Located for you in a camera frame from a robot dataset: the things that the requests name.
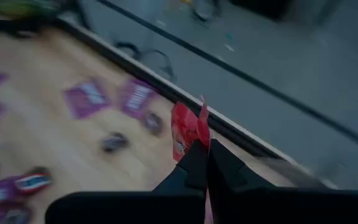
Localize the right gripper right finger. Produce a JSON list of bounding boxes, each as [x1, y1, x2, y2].
[[208, 139, 358, 224]]

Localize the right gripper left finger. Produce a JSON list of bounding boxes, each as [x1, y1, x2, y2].
[[45, 139, 209, 224]]

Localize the red candy pack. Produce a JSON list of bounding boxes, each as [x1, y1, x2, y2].
[[170, 95, 213, 162]]

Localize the black cable with plug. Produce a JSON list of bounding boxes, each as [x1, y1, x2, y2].
[[113, 40, 177, 83]]

